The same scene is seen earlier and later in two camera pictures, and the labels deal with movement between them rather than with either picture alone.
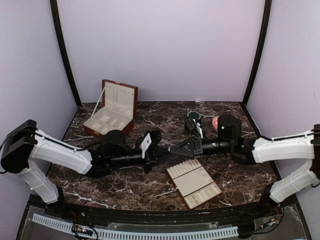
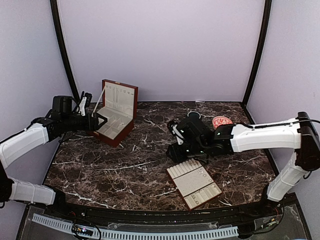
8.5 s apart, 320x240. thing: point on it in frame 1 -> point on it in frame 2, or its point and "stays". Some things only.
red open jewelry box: x=119 y=110 stays
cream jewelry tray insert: x=195 y=185 stays
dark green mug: x=194 y=115 stays
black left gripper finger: x=157 y=152 -> x=99 y=115
